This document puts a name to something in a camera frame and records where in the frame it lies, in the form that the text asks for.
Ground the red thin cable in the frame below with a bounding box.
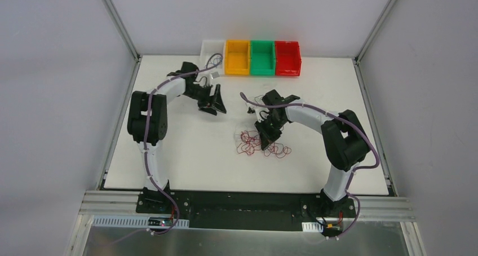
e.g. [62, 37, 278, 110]
[236, 130, 293, 160]

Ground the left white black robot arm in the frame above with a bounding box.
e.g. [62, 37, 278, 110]
[127, 61, 227, 214]

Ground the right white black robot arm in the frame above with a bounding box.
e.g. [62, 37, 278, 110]
[254, 90, 371, 217]

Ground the white plastic bin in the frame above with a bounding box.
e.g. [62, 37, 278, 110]
[198, 39, 225, 76]

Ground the orange plastic bin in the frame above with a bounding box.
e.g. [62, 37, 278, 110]
[224, 39, 250, 76]

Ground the green plastic bin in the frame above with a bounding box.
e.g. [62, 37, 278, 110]
[250, 40, 276, 76]

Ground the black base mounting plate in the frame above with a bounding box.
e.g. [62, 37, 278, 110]
[136, 189, 356, 232]

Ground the red plastic bin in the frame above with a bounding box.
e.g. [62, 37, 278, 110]
[275, 41, 302, 77]

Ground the right electronics board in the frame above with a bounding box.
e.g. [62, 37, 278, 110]
[322, 223, 343, 237]

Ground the electronics board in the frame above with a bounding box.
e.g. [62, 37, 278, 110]
[147, 217, 174, 228]
[322, 223, 343, 237]

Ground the left electronics board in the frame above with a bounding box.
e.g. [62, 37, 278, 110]
[147, 217, 174, 228]

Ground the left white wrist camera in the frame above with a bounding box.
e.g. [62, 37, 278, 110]
[210, 72, 220, 79]

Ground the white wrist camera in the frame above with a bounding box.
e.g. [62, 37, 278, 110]
[247, 107, 256, 114]
[210, 72, 220, 79]

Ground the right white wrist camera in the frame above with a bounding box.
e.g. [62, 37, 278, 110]
[247, 107, 256, 114]

